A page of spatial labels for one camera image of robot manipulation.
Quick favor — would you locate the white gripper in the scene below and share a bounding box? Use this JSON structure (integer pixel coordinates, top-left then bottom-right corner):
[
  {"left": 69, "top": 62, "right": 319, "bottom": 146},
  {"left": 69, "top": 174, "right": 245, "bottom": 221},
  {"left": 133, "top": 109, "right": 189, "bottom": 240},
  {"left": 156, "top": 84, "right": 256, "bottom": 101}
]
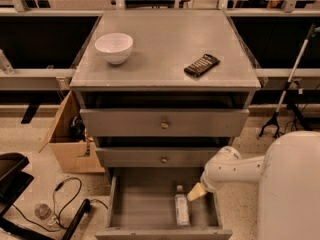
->
[{"left": 187, "top": 146, "right": 242, "bottom": 202}]

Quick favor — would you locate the clear plastic water bottle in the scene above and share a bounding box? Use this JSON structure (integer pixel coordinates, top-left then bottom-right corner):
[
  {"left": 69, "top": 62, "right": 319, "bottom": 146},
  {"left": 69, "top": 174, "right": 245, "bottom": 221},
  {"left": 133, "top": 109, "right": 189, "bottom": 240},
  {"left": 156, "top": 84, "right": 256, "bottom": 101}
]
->
[{"left": 175, "top": 185, "right": 190, "bottom": 226}]

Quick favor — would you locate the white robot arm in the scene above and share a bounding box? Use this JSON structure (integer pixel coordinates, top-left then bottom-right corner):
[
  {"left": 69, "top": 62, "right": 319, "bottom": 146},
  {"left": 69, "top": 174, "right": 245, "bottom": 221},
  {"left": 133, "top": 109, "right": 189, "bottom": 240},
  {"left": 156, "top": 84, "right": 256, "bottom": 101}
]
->
[{"left": 187, "top": 131, "right": 320, "bottom": 240}]

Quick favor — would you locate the grey middle drawer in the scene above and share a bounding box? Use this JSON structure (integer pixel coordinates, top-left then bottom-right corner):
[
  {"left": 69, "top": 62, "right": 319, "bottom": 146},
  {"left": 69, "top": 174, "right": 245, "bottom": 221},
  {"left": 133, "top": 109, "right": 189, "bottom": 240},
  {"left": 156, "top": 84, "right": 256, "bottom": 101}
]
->
[{"left": 96, "top": 147, "right": 220, "bottom": 168}]

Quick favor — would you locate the grey drawer cabinet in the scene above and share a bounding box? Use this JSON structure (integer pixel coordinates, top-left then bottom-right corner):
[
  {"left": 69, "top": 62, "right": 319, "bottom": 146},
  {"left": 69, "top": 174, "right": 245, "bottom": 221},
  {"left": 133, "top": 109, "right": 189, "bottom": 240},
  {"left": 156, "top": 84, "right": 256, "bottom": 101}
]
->
[{"left": 69, "top": 9, "right": 262, "bottom": 185}]

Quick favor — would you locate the grey top drawer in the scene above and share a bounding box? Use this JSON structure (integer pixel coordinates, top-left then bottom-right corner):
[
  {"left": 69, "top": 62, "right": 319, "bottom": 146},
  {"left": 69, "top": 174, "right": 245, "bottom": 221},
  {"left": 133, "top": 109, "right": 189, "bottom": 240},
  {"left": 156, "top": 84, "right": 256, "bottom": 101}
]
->
[{"left": 80, "top": 108, "right": 249, "bottom": 137}]

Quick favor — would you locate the reacher grabber stick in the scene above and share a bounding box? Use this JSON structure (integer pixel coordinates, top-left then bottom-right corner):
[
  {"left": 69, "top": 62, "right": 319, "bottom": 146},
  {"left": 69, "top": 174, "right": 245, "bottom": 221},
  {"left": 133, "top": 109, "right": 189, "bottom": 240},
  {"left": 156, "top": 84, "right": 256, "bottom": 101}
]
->
[{"left": 259, "top": 23, "right": 317, "bottom": 138}]

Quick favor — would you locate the black snack bar packet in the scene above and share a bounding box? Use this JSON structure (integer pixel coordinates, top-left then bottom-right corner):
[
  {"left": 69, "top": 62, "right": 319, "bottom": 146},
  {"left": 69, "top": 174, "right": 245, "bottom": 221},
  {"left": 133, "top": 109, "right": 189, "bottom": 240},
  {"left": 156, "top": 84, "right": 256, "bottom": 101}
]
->
[{"left": 184, "top": 54, "right": 220, "bottom": 77}]

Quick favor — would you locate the open cardboard box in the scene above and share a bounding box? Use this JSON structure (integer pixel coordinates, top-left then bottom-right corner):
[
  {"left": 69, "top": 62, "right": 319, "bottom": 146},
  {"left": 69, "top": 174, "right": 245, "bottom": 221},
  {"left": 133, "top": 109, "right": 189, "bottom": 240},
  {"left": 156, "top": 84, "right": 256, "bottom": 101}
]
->
[{"left": 40, "top": 91, "right": 105, "bottom": 174}]

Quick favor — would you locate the clear plastic cup on floor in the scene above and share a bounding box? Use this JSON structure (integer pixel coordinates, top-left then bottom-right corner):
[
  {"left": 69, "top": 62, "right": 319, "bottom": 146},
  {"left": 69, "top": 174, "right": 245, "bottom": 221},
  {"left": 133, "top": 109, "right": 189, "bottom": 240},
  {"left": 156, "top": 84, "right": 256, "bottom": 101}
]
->
[{"left": 34, "top": 203, "right": 52, "bottom": 220}]

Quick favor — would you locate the white ceramic bowl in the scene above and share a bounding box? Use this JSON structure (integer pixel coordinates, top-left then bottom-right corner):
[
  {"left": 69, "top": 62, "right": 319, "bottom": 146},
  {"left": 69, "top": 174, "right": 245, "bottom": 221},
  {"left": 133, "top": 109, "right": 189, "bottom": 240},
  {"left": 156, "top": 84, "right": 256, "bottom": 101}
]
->
[{"left": 95, "top": 33, "right": 133, "bottom": 65}]

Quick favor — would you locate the black office chair base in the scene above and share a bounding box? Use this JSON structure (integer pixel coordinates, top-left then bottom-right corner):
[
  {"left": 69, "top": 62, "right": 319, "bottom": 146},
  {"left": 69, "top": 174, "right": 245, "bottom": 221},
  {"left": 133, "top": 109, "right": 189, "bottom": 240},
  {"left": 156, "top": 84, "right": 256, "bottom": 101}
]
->
[{"left": 5, "top": 153, "right": 85, "bottom": 240}]

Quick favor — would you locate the black cable on floor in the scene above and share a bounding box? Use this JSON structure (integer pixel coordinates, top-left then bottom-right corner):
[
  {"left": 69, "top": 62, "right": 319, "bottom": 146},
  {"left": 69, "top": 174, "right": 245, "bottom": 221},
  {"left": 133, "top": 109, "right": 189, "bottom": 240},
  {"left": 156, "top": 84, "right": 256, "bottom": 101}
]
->
[{"left": 11, "top": 177, "right": 109, "bottom": 233}]

